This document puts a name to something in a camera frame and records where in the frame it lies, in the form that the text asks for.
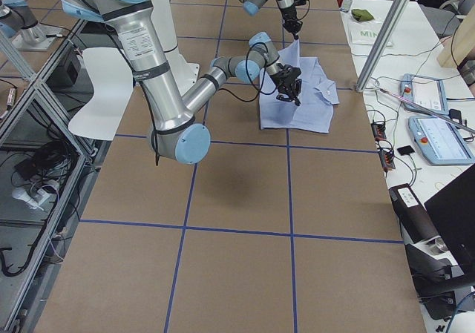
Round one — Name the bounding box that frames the white plastic chair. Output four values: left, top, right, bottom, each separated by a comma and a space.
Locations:
68, 47, 134, 141

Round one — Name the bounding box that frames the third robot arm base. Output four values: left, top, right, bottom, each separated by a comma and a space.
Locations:
1, 0, 62, 51

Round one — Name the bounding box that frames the upper blue teach pendant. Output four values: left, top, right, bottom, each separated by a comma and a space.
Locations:
400, 73, 449, 116

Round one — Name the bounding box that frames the blue striped button shirt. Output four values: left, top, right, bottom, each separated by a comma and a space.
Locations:
259, 41, 339, 133

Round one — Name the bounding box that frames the lower blue teach pendant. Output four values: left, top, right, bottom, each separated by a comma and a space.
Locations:
407, 116, 474, 165

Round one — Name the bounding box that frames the black cylinder white label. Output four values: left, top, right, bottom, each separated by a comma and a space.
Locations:
388, 184, 439, 243

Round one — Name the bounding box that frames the aluminium frame rail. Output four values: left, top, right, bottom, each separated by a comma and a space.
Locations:
1, 22, 100, 332

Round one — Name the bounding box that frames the grey aluminium camera post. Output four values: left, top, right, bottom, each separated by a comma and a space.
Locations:
355, 0, 410, 93

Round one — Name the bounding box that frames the clear bag green lettering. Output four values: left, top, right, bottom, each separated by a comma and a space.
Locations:
347, 17, 383, 45

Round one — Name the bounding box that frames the blue teach pendant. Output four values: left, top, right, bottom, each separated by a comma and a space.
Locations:
400, 73, 449, 116
407, 116, 474, 165

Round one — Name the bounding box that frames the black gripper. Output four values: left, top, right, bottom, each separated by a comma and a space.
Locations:
279, 0, 309, 40
272, 64, 302, 106

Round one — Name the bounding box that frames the green cloth pouch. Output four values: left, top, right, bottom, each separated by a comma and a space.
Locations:
351, 8, 375, 22

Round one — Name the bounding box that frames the white power strip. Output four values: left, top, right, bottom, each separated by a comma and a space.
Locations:
11, 185, 59, 211

